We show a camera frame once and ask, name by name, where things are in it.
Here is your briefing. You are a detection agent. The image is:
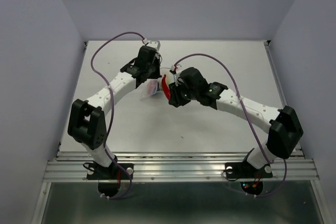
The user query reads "clear zip top bag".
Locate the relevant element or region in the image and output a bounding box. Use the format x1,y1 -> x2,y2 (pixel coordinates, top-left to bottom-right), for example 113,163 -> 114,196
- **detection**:
141,67 -> 175,99

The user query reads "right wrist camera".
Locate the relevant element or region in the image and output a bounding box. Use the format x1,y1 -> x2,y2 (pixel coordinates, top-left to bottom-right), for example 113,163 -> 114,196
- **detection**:
170,64 -> 183,78

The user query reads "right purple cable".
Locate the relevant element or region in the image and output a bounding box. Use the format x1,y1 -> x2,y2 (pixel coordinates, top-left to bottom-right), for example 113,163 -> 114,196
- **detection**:
173,53 -> 287,198

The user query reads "white radish with leaves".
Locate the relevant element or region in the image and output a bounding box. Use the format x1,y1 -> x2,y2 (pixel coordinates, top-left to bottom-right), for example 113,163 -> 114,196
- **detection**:
160,67 -> 175,85

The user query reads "red chili pepper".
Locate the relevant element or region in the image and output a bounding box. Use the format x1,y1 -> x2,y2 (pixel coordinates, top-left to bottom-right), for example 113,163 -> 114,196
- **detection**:
161,75 -> 171,100

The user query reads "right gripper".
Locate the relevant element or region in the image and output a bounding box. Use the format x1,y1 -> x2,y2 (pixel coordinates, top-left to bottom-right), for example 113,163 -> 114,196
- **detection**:
168,79 -> 198,108

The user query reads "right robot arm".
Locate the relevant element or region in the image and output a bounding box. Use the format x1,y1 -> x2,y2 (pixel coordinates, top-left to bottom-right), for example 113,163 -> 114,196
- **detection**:
162,67 -> 303,179

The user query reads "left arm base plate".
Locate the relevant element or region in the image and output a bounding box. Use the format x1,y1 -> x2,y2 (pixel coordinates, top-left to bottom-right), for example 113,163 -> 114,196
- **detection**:
83,162 -> 129,180

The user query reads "purple cable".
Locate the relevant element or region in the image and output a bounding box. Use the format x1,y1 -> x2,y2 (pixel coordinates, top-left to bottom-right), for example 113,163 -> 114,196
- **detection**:
90,32 -> 134,200
173,53 -> 287,198

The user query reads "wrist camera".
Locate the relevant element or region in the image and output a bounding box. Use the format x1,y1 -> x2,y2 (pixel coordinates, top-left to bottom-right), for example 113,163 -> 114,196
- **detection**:
142,39 -> 161,51
170,64 -> 183,78

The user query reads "aluminium mounting rail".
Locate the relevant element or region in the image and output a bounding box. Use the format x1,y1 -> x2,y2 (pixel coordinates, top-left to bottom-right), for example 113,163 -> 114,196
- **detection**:
43,151 -> 319,183

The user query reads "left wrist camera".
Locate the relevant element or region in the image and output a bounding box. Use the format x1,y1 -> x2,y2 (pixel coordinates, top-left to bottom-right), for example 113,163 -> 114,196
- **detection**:
142,39 -> 161,51

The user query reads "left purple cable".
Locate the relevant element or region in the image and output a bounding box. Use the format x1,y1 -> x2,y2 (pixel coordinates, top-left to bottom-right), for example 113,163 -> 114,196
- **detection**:
90,32 -> 134,200

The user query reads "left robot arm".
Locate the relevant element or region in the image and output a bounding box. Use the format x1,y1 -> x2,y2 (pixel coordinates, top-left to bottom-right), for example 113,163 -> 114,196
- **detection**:
67,41 -> 161,179

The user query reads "purple onion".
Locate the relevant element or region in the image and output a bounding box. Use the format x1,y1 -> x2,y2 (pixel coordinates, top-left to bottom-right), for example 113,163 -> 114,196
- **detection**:
147,80 -> 159,95

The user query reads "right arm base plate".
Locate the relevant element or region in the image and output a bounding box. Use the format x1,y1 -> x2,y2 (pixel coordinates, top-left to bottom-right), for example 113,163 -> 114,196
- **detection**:
224,162 -> 273,180

